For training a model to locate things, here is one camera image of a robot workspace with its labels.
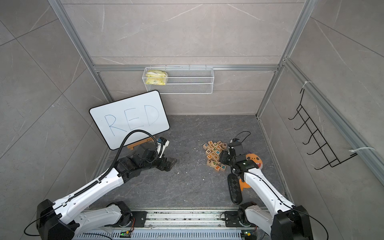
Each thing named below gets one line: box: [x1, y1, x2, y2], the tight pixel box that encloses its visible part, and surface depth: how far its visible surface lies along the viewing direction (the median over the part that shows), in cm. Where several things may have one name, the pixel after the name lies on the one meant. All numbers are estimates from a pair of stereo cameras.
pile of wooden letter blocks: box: [202, 140, 228, 172], surface depth 97 cm
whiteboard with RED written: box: [89, 90, 170, 150], surface depth 92 cm
